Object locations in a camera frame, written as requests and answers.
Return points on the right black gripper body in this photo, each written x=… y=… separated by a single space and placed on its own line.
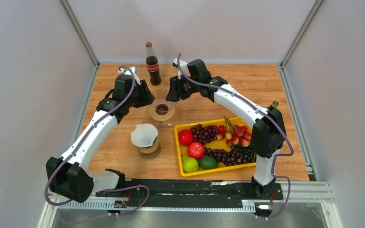
x=187 y=87

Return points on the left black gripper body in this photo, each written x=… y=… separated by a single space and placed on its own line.
x=140 y=97

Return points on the clear glass dripper cone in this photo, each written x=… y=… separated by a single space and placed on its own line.
x=161 y=107

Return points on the white paper coffee filter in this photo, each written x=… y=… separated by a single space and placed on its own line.
x=144 y=135

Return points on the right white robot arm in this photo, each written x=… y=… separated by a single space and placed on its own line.
x=267 y=125

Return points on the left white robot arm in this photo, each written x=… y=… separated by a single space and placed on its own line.
x=67 y=175

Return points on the small clear glass cup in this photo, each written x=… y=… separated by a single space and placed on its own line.
x=166 y=123

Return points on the cola glass bottle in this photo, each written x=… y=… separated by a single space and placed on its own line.
x=152 y=65

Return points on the red tomato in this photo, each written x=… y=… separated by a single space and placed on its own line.
x=185 y=137

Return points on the upper red grape bunch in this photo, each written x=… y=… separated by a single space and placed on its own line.
x=204 y=134

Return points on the yellow plastic tray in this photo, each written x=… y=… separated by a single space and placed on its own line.
x=182 y=150

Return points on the red apple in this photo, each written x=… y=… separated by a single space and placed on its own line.
x=196 y=150

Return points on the red cherries bunch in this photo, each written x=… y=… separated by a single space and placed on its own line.
x=233 y=131

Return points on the green lime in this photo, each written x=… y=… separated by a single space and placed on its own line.
x=189 y=164

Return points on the green avocado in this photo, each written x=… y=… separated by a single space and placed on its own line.
x=207 y=162

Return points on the lower dark grape bunch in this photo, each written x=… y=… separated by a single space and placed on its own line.
x=237 y=155

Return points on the green glass bottle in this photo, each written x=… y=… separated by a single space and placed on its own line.
x=273 y=105

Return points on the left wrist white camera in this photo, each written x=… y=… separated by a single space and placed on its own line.
x=132 y=71

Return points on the wrist white camera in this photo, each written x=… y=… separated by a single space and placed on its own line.
x=183 y=66
x=132 y=71

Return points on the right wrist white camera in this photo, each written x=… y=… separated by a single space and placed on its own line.
x=183 y=66

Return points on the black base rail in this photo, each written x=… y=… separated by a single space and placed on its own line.
x=166 y=193

